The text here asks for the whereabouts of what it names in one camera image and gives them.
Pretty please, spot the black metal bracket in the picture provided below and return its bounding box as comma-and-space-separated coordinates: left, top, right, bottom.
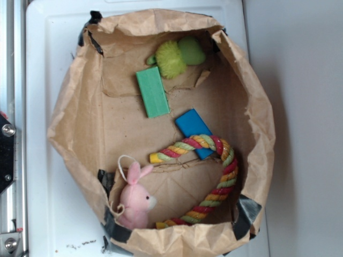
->
0, 111, 16, 194

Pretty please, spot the multicolour twisted rope toy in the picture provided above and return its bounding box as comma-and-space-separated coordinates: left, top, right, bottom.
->
149, 134, 238, 229

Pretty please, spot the white plastic tray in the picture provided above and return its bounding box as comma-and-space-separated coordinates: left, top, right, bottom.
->
26, 1, 247, 256

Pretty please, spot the aluminium frame rail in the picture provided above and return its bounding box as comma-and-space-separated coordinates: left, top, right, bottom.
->
1, 1, 29, 256

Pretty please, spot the blue rectangular block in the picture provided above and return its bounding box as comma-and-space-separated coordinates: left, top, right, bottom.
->
175, 108, 215, 161

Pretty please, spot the pink plush bunny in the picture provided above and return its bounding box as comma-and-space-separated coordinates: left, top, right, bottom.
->
118, 155, 156, 230

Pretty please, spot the silver corner bracket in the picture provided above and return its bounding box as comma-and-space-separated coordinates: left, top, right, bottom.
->
1, 232, 21, 257

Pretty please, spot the brown paper-lined box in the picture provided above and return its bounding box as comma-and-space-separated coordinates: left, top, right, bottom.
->
48, 9, 275, 256

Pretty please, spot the green fuzzy turtle toy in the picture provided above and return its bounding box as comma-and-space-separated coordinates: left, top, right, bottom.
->
146, 36, 206, 79

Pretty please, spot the green rectangular block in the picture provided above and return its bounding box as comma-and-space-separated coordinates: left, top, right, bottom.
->
136, 66, 170, 118

